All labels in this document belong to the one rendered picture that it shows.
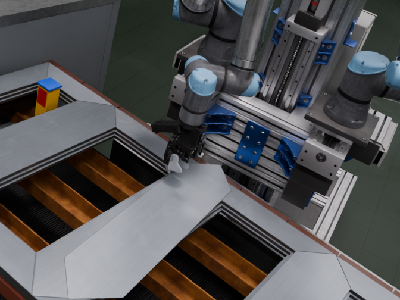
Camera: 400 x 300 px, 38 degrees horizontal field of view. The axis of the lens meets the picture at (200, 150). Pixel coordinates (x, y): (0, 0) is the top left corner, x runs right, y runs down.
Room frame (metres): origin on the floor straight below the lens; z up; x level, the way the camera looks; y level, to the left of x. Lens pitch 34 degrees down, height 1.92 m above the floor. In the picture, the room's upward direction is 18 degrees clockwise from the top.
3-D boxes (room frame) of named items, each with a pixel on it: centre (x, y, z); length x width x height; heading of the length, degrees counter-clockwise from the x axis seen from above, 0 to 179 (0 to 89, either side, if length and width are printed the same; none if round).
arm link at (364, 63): (1.80, -0.44, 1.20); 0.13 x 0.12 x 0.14; 100
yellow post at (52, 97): (1.64, 0.55, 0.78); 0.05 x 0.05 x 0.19; 64
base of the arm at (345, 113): (1.80, -0.43, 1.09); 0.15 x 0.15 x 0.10
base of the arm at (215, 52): (1.93, 0.05, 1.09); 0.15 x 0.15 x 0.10
